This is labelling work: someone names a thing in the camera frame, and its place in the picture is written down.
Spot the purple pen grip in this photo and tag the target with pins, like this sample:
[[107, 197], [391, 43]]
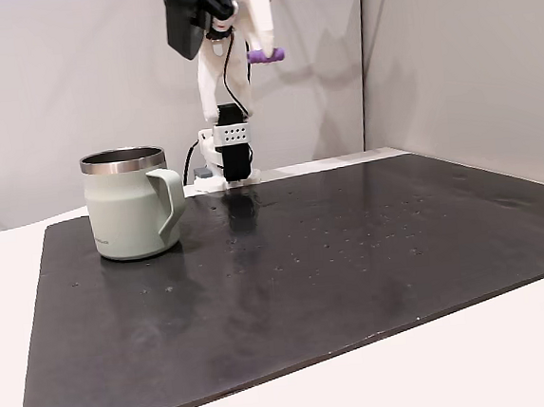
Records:
[[278, 55]]

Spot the grey table clamp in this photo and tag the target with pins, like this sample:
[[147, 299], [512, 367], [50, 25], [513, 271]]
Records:
[[202, 173]]

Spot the sage green steel mug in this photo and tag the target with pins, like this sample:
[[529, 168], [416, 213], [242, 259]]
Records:
[[122, 212]]

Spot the black table mat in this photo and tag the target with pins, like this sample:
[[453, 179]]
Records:
[[281, 307]]

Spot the black camera box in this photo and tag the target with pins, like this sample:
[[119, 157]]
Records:
[[184, 20]]

